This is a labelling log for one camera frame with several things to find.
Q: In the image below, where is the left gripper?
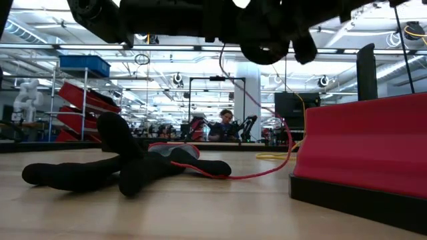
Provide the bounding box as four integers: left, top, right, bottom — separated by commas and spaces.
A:
199, 0, 258, 43

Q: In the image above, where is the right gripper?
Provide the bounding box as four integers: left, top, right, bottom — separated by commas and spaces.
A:
276, 0, 378, 65

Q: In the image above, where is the black plastic cord spool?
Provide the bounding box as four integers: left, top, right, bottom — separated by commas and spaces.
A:
239, 31, 290, 66

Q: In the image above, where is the yellow cord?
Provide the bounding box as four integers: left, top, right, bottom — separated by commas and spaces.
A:
256, 139, 303, 161

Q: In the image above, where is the red cord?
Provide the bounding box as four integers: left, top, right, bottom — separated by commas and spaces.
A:
169, 43, 294, 181

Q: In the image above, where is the black equipment box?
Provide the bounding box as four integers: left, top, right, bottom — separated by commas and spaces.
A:
274, 91, 322, 118

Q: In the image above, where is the person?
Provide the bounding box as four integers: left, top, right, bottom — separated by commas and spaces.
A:
208, 108, 240, 143

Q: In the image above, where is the red grey square box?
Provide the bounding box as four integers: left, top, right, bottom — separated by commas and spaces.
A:
289, 92, 427, 234

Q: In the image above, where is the blue storage bin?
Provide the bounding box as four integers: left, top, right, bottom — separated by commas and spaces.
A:
59, 55, 111, 78

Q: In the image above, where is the black glove grey red cuff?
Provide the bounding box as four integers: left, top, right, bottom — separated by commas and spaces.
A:
21, 141, 232, 197

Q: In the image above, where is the metal shelf rack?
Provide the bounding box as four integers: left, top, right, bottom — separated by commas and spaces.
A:
46, 66, 123, 143

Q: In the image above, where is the red storage bin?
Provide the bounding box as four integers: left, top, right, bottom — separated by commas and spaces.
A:
56, 105, 101, 134
55, 129, 103, 143
58, 82, 121, 113

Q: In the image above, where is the black camera gantry frame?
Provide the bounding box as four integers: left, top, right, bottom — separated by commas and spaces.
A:
188, 75, 247, 141

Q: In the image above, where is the yellow ceiling reel cable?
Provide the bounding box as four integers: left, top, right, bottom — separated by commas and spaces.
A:
272, 65, 307, 141

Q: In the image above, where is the thin dark hanging cable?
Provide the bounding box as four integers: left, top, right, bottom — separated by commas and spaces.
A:
393, 5, 416, 95

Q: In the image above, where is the black hanging cable loop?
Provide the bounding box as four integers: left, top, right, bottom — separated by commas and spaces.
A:
134, 53, 151, 66

